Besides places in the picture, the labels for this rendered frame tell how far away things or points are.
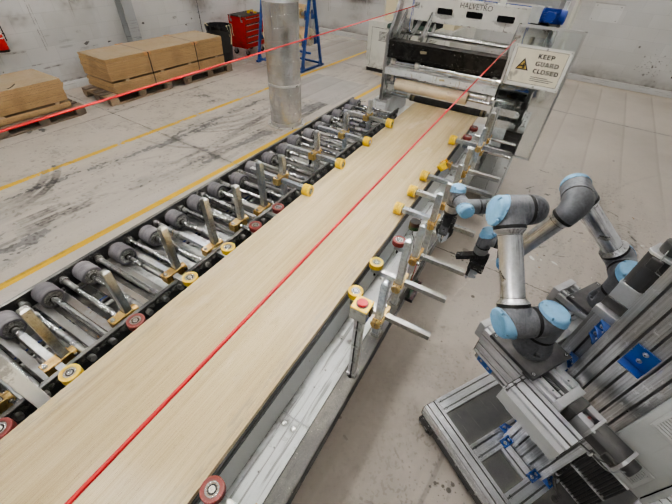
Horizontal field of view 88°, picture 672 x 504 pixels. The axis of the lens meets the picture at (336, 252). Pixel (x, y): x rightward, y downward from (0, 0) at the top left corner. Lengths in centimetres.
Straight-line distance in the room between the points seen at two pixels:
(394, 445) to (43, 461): 168
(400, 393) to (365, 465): 50
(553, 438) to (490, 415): 84
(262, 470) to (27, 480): 77
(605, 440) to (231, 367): 140
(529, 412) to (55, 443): 171
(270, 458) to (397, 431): 98
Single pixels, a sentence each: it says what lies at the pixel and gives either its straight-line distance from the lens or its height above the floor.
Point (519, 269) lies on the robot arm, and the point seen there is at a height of 137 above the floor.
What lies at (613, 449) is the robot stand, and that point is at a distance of 166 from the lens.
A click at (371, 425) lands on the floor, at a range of 242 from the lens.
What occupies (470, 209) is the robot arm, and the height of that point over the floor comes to 131.
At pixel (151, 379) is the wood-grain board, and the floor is 90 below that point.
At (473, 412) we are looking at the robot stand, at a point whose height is 21.
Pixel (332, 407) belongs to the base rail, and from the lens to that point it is 168.
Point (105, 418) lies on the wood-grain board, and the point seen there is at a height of 90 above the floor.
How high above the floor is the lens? 224
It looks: 43 degrees down
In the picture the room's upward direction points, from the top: 3 degrees clockwise
